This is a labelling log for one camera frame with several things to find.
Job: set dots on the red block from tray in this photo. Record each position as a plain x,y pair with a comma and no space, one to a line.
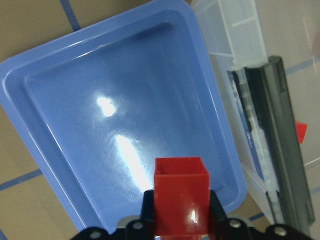
181,198

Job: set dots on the red block in box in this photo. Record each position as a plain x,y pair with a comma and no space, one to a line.
301,129

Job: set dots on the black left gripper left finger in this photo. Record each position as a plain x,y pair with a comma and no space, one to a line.
147,212

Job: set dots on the black box latch handle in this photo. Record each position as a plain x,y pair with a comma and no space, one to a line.
271,99

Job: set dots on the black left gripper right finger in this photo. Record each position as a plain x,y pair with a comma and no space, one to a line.
217,213

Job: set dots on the clear plastic storage box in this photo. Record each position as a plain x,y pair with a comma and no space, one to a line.
243,34

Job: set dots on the blue plastic tray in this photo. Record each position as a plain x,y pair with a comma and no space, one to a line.
96,107

